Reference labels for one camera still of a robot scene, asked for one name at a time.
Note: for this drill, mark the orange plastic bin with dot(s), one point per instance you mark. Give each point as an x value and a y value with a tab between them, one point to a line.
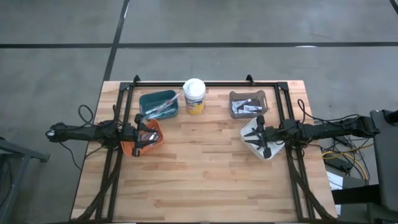
147	150

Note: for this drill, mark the yellow white wipes canister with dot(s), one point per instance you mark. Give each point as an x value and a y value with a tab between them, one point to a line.
194	88

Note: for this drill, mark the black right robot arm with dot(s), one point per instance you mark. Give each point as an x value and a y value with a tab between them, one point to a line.
329	130

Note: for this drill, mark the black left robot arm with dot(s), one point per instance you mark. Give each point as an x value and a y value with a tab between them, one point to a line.
90	132

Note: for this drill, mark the black power brick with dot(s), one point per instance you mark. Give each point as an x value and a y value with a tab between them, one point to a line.
337	163

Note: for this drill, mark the brown plastic bin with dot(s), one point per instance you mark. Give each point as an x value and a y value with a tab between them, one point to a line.
258	101

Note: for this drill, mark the grey metal stand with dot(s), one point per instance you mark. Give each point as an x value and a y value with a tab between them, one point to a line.
28	154

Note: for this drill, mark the teal plastic bin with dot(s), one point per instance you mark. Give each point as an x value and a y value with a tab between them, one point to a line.
146	101

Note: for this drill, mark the dark grey equipment cabinet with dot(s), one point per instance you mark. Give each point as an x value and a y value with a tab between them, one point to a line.
385	155

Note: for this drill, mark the white plastic bin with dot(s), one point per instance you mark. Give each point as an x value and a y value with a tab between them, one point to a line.
273	149

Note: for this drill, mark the green white toothbrush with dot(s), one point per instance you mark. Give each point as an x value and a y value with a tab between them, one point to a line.
158	114

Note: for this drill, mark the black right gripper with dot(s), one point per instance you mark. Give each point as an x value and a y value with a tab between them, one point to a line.
272	136

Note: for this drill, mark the red white toothbrush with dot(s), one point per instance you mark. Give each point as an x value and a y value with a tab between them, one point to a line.
163	104

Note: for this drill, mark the black metal table frame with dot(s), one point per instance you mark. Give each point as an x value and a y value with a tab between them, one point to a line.
217	84

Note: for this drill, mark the white paper sheet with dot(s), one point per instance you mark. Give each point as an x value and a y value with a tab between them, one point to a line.
335	180

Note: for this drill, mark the blue white toothbrush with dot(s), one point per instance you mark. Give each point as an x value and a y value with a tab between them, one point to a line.
154	109
168	109

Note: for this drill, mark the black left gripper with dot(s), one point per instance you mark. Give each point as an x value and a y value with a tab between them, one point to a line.
129	136

